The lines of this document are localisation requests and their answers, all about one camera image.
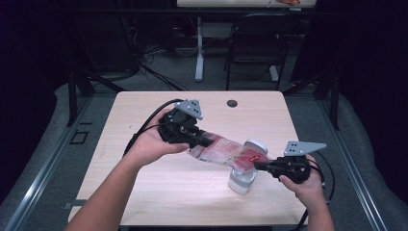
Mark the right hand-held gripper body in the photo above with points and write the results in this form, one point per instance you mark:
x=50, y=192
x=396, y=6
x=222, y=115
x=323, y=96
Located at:
x=292, y=168

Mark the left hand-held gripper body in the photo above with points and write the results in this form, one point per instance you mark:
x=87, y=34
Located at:
x=176, y=128

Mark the red and clear refill pouch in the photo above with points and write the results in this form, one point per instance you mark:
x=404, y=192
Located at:
x=224, y=152

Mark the white measuring cup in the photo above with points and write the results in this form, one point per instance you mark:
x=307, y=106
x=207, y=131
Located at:
x=242, y=184

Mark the person's right hand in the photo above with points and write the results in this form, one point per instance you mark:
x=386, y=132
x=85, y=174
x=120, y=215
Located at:
x=309, y=191

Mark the person's left hand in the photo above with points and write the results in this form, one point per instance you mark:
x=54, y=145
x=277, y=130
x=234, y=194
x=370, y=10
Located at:
x=150, y=144

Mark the black table grommet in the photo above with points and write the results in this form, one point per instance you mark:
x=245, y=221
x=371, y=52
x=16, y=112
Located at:
x=232, y=103

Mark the white desk leg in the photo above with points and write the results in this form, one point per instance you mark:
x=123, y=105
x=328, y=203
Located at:
x=199, y=57

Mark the black metal stand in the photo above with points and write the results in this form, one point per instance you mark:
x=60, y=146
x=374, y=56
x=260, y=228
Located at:
x=72, y=96
x=335, y=102

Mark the white desk foot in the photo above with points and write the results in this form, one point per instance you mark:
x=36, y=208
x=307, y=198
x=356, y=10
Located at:
x=273, y=73

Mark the black folding chair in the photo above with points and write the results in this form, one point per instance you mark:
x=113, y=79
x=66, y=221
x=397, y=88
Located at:
x=260, y=38

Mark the grey tape strip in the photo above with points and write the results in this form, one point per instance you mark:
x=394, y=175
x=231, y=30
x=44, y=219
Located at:
x=72, y=203

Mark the pale background desk top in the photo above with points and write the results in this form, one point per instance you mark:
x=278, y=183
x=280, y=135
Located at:
x=224, y=3

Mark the orange thing on desk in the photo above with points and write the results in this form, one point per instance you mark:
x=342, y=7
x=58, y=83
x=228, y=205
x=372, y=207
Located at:
x=288, y=2

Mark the aluminium floor rail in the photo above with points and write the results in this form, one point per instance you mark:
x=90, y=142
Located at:
x=41, y=173
x=356, y=179

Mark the black floor socket frame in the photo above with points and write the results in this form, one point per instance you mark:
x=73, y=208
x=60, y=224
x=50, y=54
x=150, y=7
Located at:
x=74, y=137

